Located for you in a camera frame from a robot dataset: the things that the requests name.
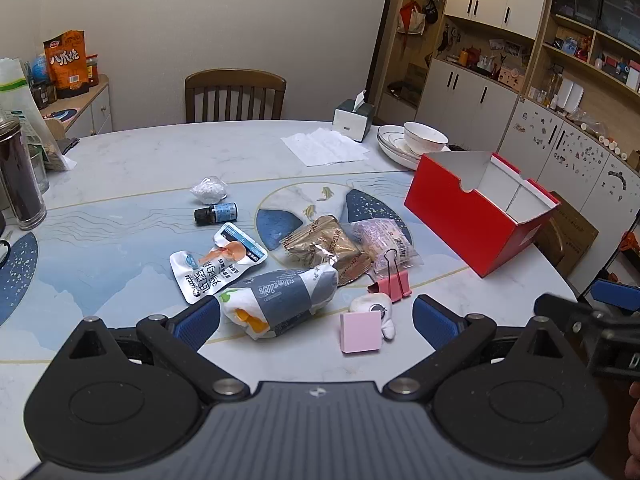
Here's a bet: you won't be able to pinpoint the low wooden side cabinet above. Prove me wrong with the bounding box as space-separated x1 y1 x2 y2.
39 73 114 139

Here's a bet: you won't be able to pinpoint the white snack pouch orange print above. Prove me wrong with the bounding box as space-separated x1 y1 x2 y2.
169 222 268 305

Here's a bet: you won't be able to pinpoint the brown cardboard box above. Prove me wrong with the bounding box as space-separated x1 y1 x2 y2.
534 190 600 277

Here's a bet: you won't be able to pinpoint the crumpled white plastic wrapper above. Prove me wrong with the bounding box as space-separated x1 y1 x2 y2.
190 175 227 206

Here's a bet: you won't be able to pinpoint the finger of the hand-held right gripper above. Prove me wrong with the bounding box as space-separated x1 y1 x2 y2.
592 279 640 311
533 293 608 342

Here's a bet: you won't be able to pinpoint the pink binder clip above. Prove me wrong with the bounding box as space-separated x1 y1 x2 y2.
367 247 414 304

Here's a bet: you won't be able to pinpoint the grey and white bread packet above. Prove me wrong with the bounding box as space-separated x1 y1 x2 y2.
219 264 340 342

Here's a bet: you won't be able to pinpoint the orange snack bag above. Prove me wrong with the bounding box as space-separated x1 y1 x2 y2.
43 29 91 100

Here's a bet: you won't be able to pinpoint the stack of white plates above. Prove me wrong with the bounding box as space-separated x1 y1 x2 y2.
376 124 452 171

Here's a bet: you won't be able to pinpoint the white marble desktop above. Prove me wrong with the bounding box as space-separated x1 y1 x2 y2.
0 119 582 466

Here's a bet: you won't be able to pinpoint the red cardboard box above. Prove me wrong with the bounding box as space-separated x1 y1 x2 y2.
404 151 562 279

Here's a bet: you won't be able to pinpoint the green and white tissue box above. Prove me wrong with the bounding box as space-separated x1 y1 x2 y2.
333 90 376 141

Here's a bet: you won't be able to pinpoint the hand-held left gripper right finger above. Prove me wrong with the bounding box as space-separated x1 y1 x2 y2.
382 294 572 403

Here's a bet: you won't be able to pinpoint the pink sticky note pad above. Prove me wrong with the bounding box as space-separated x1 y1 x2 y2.
340 309 384 356

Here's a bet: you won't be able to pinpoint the glass canister dark contents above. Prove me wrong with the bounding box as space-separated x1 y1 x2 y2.
0 114 48 231

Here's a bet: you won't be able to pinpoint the clear pink pastry packet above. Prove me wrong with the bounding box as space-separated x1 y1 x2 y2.
349 218 424 281

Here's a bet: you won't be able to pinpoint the small glass cup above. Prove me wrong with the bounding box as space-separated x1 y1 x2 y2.
27 144 51 194

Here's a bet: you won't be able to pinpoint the gold snack packet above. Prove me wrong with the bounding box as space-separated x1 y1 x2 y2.
278 214 374 287

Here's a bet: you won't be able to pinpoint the white plastic bag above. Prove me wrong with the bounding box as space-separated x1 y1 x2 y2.
0 57 77 172

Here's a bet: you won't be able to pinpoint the small dark bottle blue label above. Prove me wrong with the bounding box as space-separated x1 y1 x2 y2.
193 202 239 226

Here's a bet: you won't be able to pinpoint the white porcelain bowl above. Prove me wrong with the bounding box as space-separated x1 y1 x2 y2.
402 121 450 156

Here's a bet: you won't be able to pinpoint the red hanging bag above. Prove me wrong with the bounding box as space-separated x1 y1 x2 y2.
397 0 426 36

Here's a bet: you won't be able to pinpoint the white paper napkin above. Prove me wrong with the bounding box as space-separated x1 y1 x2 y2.
280 127 371 167

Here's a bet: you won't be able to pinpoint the wooden chair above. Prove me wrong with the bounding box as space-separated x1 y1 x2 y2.
184 68 288 124

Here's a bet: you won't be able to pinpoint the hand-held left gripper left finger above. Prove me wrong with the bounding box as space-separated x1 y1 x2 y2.
65 295 251 403

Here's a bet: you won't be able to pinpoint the wall cabinet unit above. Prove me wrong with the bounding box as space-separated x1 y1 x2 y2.
374 0 640 283

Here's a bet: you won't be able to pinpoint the white plush toy keychain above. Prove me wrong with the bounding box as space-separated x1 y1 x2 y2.
348 292 397 342

